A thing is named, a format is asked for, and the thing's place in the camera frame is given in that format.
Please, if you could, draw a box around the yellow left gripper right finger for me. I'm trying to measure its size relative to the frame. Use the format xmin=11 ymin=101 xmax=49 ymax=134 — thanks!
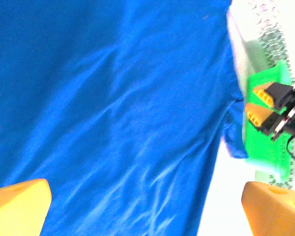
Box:
xmin=241 ymin=181 xmax=295 ymax=236

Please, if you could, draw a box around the blue t-shirt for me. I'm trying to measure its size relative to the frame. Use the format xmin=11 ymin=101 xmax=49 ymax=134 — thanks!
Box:
xmin=0 ymin=0 xmax=249 ymax=236

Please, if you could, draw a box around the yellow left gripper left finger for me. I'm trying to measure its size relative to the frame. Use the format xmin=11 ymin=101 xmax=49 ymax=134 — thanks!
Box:
xmin=0 ymin=178 xmax=52 ymax=236

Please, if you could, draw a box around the green plastic basket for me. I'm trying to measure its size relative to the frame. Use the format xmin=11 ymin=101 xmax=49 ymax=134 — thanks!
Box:
xmin=243 ymin=60 xmax=294 ymax=182

